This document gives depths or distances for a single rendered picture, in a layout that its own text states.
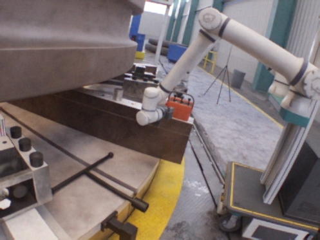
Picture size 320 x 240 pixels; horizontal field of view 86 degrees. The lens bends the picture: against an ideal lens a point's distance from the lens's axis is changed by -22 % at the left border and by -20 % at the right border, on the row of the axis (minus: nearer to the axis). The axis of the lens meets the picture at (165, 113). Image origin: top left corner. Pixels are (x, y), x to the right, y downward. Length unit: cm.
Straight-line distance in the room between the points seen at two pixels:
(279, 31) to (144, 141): 944
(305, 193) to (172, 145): 108
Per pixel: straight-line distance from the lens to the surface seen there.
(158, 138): 170
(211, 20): 107
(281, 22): 1065
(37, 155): 96
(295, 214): 172
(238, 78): 866
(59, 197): 133
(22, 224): 104
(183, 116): 161
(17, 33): 124
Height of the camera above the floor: 126
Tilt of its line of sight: 20 degrees down
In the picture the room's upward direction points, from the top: 13 degrees clockwise
